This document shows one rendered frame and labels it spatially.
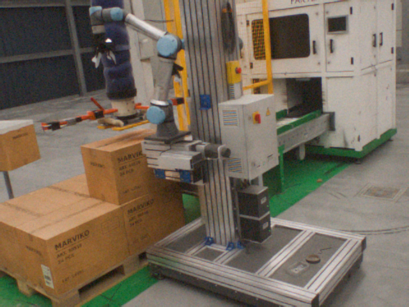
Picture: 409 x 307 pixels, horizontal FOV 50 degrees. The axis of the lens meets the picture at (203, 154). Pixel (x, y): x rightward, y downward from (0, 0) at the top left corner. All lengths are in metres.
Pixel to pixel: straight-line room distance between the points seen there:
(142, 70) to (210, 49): 2.10
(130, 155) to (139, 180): 0.20
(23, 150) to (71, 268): 1.81
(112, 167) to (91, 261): 0.65
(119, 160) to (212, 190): 0.69
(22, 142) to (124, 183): 1.62
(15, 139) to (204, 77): 2.28
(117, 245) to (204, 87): 1.28
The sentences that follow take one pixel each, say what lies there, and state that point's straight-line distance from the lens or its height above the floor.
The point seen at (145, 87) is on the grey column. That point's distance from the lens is 4.78.
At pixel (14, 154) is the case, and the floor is 0.76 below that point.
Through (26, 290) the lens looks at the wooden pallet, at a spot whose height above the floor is 0.04.
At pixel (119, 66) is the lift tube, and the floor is 1.49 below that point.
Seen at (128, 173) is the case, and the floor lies 0.75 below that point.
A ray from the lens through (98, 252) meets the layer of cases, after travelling 3.17.
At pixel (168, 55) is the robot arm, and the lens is 2.64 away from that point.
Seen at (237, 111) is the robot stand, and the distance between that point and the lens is 2.64.
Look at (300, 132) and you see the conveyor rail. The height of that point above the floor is 0.54.
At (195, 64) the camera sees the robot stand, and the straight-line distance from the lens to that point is 2.84.
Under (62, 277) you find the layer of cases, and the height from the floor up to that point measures 0.26.
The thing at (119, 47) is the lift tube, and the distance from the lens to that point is 3.25.
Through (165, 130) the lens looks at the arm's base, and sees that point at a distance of 2.87.
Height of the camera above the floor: 1.65
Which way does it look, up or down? 15 degrees down
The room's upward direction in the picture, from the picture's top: 6 degrees counter-clockwise
